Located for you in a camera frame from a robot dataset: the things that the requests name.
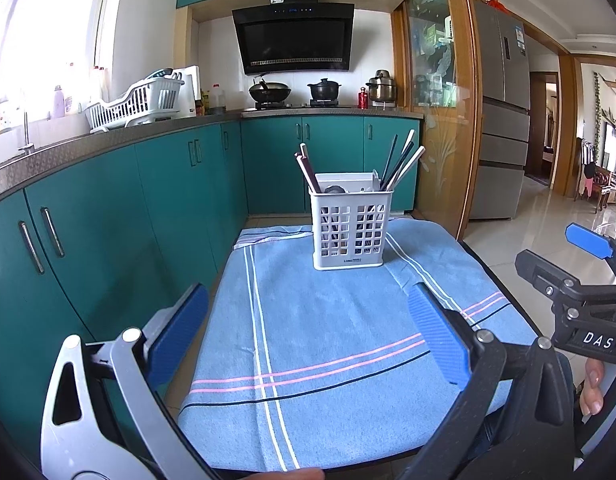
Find white countertop appliance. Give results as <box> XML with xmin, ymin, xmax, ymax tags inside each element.
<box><xmin>180</xmin><ymin>65</ymin><xmax>201</xmax><ymax>116</ymax></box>

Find grey refrigerator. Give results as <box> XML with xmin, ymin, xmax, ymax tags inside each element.
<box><xmin>468</xmin><ymin>0</ymin><xmax>531</xmax><ymax>221</ymax></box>

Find chrome faucet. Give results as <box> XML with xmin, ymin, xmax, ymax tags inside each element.
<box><xmin>18</xmin><ymin>105</ymin><xmax>36</xmax><ymax>156</ymax></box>

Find blue striped cloth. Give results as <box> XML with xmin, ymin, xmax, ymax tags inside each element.
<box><xmin>178</xmin><ymin>217</ymin><xmax>536</xmax><ymax>473</ymax></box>

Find grey kitchen countertop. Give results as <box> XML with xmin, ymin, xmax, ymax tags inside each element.
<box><xmin>0</xmin><ymin>107</ymin><xmax>423</xmax><ymax>201</ymax></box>

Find brown chopstick pair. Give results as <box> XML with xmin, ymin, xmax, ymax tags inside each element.
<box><xmin>295</xmin><ymin>154</ymin><xmax>319</xmax><ymax>195</ymax></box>

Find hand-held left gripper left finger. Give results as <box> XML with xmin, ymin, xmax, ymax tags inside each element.
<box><xmin>40</xmin><ymin>282</ymin><xmax>219</xmax><ymax>480</ymax></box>

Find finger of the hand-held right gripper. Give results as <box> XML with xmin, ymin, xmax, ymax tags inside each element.
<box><xmin>565</xmin><ymin>222</ymin><xmax>616</xmax><ymax>284</ymax></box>
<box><xmin>515</xmin><ymin>248</ymin><xmax>596</xmax><ymax>309</ymax></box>

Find black and tan chopstick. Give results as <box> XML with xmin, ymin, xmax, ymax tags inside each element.
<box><xmin>386</xmin><ymin>129</ymin><xmax>417</xmax><ymax>192</ymax></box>
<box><xmin>380</xmin><ymin>133</ymin><xmax>399</xmax><ymax>192</ymax></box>
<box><xmin>388</xmin><ymin>141</ymin><xmax>417</xmax><ymax>192</ymax></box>
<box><xmin>390</xmin><ymin>146</ymin><xmax>427</xmax><ymax>192</ymax></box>

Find black clay pot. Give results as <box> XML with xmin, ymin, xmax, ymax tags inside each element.
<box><xmin>308</xmin><ymin>78</ymin><xmax>342</xmax><ymax>102</ymax></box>

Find wood-framed glass sliding door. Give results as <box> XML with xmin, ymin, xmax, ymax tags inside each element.
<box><xmin>390</xmin><ymin>0</ymin><xmax>483</xmax><ymax>241</ymax></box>

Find pink brown chopstick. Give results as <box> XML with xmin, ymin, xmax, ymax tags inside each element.
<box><xmin>299</xmin><ymin>142</ymin><xmax>319</xmax><ymax>181</ymax></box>

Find stainless steel pot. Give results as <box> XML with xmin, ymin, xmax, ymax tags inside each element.
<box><xmin>365</xmin><ymin>70</ymin><xmax>399</xmax><ymax>103</ymax></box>

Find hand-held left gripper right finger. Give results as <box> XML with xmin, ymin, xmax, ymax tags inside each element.
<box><xmin>403</xmin><ymin>284</ymin><xmax>576</xmax><ymax>480</ymax></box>

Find hanging clothes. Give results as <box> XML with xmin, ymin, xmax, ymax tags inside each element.
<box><xmin>580</xmin><ymin>137</ymin><xmax>596</xmax><ymax>198</ymax></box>

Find carved wooden chair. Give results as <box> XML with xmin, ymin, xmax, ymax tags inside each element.
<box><xmin>590</xmin><ymin>170</ymin><xmax>616</xmax><ymax>213</ymax></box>

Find white dish rack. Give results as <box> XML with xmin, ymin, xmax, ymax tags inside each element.
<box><xmin>84</xmin><ymin>69</ymin><xmax>185</xmax><ymax>133</ymax></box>

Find gas stove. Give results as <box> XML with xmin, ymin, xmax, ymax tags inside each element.
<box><xmin>243</xmin><ymin>101</ymin><xmax>356</xmax><ymax>111</ymax></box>

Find black wok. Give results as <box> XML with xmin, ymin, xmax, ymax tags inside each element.
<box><xmin>248</xmin><ymin>76</ymin><xmax>292</xmax><ymax>103</ymax></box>

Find black range hood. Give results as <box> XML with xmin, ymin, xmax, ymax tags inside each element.
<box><xmin>232</xmin><ymin>0</ymin><xmax>355</xmax><ymax>76</ymax></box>

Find green vine garland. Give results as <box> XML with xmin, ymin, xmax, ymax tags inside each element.
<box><xmin>594</xmin><ymin>71</ymin><xmax>602</xmax><ymax>153</ymax></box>

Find person's left hand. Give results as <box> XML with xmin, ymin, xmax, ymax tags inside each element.
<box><xmin>257</xmin><ymin>467</ymin><xmax>325</xmax><ymax>480</ymax></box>

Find white plastic utensil holder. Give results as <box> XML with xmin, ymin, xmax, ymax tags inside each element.
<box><xmin>308</xmin><ymin>172</ymin><xmax>393</xmax><ymax>272</ymax></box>

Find window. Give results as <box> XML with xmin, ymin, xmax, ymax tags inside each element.
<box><xmin>0</xmin><ymin>0</ymin><xmax>114</xmax><ymax>126</ymax></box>

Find person's right hand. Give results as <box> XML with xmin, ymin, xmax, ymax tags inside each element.
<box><xmin>579</xmin><ymin>359</ymin><xmax>608</xmax><ymax>417</ymax></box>

